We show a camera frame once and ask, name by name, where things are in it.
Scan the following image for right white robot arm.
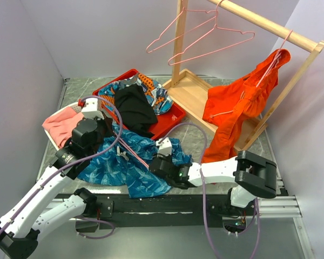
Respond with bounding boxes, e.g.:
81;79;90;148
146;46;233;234
148;151;277;215

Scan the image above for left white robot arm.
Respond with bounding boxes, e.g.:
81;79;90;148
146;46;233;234
0;116;113;258

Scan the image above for wooden clothes rack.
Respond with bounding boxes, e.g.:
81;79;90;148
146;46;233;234
164;1;324;151

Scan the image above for pink wire hanger with shorts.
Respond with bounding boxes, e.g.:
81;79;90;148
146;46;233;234
255;30;293;88

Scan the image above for blue leaf-print shorts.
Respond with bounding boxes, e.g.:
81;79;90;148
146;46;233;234
77;123;192;199

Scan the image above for pink cloth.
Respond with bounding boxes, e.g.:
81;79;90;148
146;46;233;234
42;107;84;149

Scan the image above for black garment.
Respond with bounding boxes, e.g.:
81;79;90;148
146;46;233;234
114;84;158;138

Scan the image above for white perforated basket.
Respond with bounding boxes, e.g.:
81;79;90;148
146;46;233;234
44;105;83;149

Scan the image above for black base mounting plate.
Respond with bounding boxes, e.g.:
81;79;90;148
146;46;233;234
64;193;257;233

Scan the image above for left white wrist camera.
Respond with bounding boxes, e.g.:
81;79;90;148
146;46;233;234
78;98;104;119

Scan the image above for orange dotted patterned shorts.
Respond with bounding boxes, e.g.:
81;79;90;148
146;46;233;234
98;72;173;115

